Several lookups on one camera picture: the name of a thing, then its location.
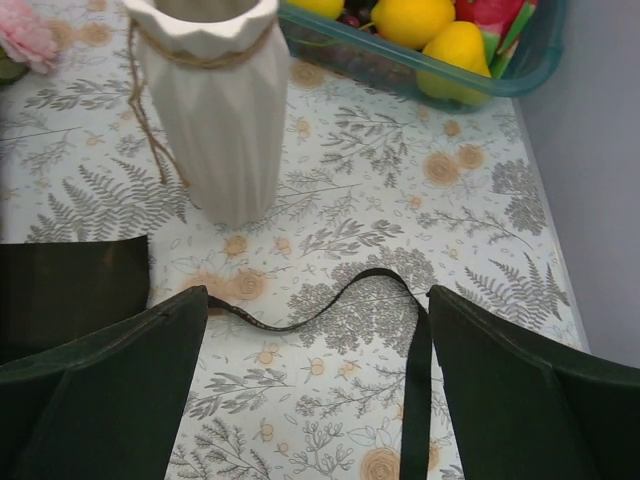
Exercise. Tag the dark purple grapes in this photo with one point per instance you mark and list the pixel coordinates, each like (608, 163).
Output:
(357, 14)

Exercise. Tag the yellow lemon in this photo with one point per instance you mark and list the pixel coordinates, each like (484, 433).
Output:
(412, 23)

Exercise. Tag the black wrapping paper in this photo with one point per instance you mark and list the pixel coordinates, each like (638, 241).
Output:
(54, 293)

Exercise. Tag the yellow mango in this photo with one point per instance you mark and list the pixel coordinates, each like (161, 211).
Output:
(330, 9)

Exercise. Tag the red dragon fruit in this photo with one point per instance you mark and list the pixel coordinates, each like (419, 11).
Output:
(500, 21)

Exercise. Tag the yellow pear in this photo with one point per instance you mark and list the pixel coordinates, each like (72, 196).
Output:
(460, 44)

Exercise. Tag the pink rose stem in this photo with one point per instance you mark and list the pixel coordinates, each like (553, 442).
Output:
(26, 38)

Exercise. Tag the black ribbon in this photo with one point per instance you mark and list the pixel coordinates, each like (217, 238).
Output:
(415, 434)

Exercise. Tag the white ribbed ceramic vase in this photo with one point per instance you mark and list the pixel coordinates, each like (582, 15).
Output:
(209, 89)

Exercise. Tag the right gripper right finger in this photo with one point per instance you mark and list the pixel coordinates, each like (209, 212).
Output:
(526, 407)

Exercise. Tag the teal plastic fruit tub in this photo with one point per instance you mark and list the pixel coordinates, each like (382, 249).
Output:
(379, 64)

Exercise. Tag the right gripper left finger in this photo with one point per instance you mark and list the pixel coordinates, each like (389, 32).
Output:
(108, 405)

